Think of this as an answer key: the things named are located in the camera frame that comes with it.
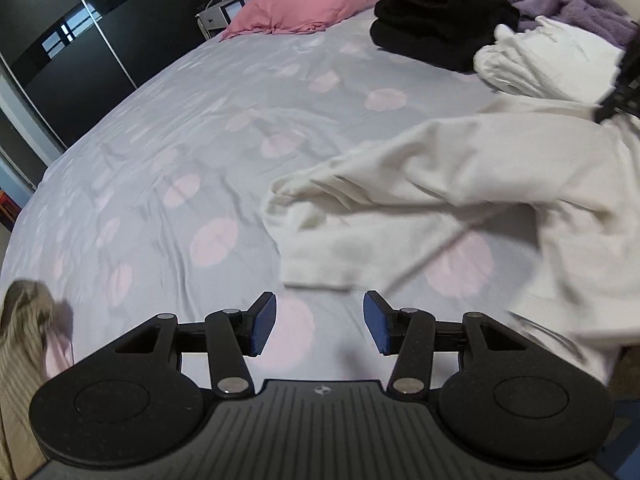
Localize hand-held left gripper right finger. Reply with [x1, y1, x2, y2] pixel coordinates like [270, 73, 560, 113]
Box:
[363, 290, 533, 401]

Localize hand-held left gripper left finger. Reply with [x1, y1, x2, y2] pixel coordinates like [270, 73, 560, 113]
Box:
[107, 291, 278, 401]

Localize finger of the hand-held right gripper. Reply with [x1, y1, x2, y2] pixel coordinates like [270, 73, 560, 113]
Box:
[594, 35, 640, 125]

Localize cream long-sleeve shirt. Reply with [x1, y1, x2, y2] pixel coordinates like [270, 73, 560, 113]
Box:
[264, 92, 640, 386]

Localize black folded clothes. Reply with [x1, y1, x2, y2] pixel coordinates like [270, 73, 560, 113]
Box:
[370, 0, 521, 73]

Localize white folded garment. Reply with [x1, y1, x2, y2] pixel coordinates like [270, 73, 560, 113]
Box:
[474, 16, 626, 106]

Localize grey bed sheet pink dots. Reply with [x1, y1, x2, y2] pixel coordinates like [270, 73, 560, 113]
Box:
[0, 0, 640, 396]

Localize pale pink garment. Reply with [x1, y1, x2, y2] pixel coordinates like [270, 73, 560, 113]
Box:
[42, 300, 76, 378]

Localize olive striped shirt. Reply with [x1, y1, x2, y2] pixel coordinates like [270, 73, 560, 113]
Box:
[0, 280, 76, 480]

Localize red plastic stool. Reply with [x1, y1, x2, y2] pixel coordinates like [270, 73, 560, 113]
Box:
[0, 190, 21, 231]

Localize silver nightstand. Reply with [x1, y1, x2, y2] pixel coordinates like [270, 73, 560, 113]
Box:
[196, 0, 251, 41]

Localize pink pillow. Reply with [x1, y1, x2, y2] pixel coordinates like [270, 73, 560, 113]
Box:
[220, 0, 396, 41]

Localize black sliding wardrobe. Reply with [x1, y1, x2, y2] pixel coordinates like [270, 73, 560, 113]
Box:
[0, 0, 221, 161]

